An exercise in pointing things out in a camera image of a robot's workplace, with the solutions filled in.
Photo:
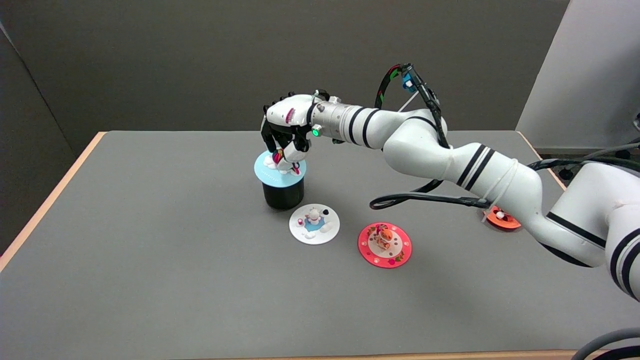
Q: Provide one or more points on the office chair base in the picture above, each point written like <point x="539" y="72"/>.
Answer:
<point x="620" y="152"/>

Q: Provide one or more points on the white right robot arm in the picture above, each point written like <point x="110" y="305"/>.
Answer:
<point x="480" y="165"/>

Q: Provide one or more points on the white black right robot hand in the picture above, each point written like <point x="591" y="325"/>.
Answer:
<point x="287" y="125"/>

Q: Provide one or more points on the red cup lid with figurine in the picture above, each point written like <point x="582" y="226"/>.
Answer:
<point x="384" y="244"/>

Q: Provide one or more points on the orange cup lid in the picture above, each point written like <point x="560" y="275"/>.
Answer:
<point x="500" y="218"/>

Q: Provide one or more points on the dark teal mug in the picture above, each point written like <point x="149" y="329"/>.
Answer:
<point x="283" y="196"/>

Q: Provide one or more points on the light blue sky cup lid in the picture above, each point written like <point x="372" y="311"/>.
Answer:
<point x="277" y="172"/>

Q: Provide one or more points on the white cup lid with figurine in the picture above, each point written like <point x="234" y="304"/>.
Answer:
<point x="314" y="223"/>

